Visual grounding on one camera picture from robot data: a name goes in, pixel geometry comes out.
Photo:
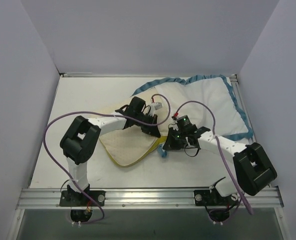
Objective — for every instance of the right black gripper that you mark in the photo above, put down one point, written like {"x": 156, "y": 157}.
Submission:
{"x": 173, "y": 140}

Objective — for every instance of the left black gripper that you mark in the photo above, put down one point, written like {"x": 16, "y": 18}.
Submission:
{"x": 149, "y": 124}

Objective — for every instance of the cream yellow pillow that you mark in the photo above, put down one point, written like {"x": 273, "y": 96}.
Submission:
{"x": 129, "y": 146}

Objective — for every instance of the blue white pillowcase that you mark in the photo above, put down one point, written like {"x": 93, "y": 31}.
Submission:
{"x": 209, "y": 101}

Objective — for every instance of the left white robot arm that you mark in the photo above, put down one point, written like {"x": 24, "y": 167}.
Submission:
{"x": 79, "y": 142}

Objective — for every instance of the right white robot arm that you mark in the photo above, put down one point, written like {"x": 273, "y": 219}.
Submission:
{"x": 253, "y": 168}

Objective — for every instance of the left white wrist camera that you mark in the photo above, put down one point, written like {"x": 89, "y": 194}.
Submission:
{"x": 154, "y": 105}

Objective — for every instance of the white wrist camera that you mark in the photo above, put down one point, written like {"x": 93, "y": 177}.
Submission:
{"x": 177, "y": 121}
{"x": 154, "y": 105}

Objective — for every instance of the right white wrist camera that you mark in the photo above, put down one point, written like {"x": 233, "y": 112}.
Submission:
{"x": 177, "y": 121}

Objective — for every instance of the front aluminium rail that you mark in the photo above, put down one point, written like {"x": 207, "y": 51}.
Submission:
{"x": 115, "y": 198}

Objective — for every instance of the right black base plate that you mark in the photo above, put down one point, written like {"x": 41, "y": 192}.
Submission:
{"x": 211, "y": 198}

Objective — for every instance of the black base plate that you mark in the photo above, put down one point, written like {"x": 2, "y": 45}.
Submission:
{"x": 76, "y": 199}
{"x": 211, "y": 198}

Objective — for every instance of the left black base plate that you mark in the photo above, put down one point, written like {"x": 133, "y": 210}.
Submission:
{"x": 76, "y": 199}

